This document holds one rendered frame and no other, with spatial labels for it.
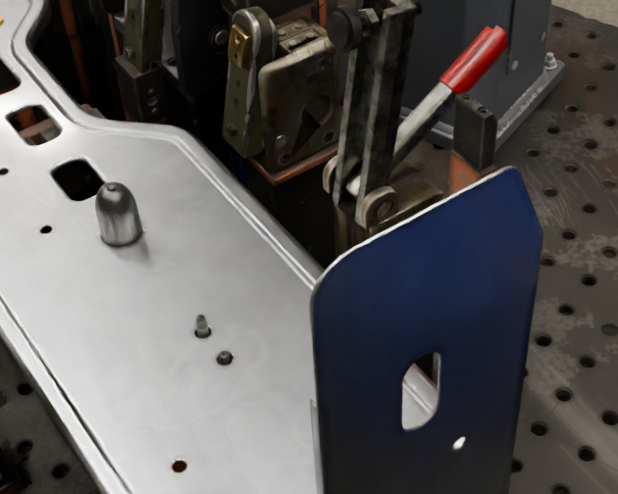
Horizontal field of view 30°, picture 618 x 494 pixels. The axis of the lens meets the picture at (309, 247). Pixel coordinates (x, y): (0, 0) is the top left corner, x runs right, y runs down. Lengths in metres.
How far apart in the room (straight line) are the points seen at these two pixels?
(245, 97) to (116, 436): 0.32
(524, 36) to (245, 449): 0.75
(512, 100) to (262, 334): 0.69
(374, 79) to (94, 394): 0.29
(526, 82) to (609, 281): 0.30
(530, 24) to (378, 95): 0.64
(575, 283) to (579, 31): 0.46
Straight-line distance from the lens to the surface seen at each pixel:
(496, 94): 1.39
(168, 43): 1.16
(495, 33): 0.84
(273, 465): 0.76
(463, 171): 0.73
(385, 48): 0.75
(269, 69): 0.94
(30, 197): 0.97
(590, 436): 1.16
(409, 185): 0.86
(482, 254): 0.47
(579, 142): 1.45
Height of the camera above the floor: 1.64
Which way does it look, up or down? 46 degrees down
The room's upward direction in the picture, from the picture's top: 4 degrees counter-clockwise
